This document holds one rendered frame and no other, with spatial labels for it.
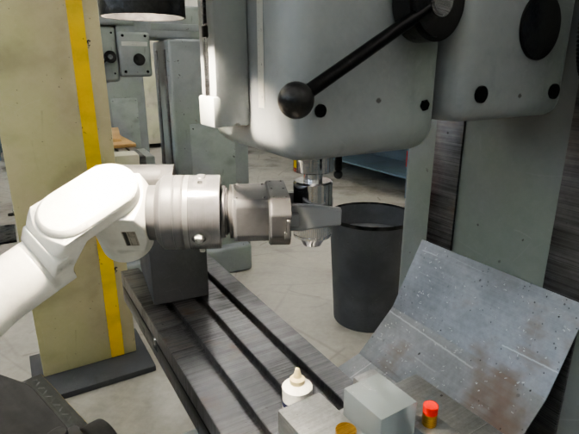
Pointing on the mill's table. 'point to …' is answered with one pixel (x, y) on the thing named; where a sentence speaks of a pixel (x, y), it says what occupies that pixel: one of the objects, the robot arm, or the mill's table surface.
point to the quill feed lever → (303, 102)
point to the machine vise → (451, 424)
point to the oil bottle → (295, 388)
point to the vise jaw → (310, 417)
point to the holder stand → (175, 274)
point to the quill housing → (279, 15)
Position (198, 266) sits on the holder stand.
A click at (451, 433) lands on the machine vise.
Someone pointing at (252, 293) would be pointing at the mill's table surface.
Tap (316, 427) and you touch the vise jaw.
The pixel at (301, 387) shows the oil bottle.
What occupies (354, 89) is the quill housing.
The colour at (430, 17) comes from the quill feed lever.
